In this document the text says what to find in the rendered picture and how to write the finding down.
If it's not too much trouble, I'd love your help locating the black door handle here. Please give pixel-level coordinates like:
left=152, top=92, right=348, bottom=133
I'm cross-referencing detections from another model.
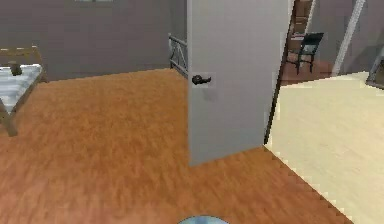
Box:
left=191, top=74, right=212, bottom=86

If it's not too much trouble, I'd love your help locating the brown wooden shelf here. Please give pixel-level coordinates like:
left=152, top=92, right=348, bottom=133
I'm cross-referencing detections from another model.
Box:
left=287, top=0, right=315, bottom=51

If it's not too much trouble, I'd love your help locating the black chair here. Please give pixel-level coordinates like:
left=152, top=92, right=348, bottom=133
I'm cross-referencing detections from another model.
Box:
left=287, top=32, right=325, bottom=75

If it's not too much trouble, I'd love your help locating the grey room door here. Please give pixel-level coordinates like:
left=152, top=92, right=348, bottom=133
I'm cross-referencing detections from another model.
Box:
left=186, top=0, right=296, bottom=167

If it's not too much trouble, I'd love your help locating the wooden bed with white sheet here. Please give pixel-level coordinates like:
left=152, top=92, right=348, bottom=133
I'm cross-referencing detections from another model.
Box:
left=0, top=46, right=48, bottom=137

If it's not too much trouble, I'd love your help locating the blue round object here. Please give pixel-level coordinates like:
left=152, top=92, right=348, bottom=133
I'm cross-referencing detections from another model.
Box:
left=176, top=215, right=231, bottom=224

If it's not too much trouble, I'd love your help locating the brown jar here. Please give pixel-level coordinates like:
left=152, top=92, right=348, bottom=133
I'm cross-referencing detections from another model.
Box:
left=8, top=60, right=24, bottom=77

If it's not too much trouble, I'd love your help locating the grey metal shelf frame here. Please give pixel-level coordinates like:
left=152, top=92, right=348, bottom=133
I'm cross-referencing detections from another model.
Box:
left=167, top=32, right=189, bottom=79

